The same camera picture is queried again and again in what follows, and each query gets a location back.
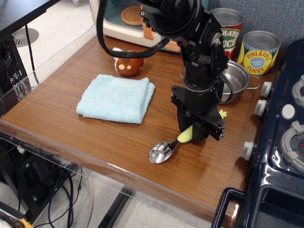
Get dark blue toy stove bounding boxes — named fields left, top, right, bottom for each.
left=212, top=39, right=304, bottom=228

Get spoon with yellow-green handle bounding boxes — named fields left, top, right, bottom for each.
left=148, top=109, right=228, bottom=164

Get black side desk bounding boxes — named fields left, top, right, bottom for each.
left=0, top=0, right=58, bottom=95

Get toy microwave oven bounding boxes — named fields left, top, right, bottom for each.
left=89, top=0, right=181, bottom=54

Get small stainless steel pot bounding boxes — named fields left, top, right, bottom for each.
left=182, top=59, right=251, bottom=104

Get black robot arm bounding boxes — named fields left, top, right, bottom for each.
left=140, top=0, right=228, bottom=144

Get tomato sauce can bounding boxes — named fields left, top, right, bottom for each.
left=210, top=8, right=244, bottom=59

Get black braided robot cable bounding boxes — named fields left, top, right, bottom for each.
left=95, top=0, right=171, bottom=59

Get blue cable under table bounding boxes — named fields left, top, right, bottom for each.
left=47, top=169, right=74, bottom=228

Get black cable under table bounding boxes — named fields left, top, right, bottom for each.
left=35, top=166, right=84, bottom=228

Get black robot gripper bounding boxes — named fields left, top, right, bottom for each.
left=171, top=85, right=226, bottom=144

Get light blue folded cloth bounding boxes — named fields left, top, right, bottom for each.
left=76, top=75, right=155, bottom=124

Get brown plush mushroom toy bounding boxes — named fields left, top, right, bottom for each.
left=113, top=57, right=144, bottom=77

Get pineapple slices can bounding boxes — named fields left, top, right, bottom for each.
left=237, top=30, right=281, bottom=76

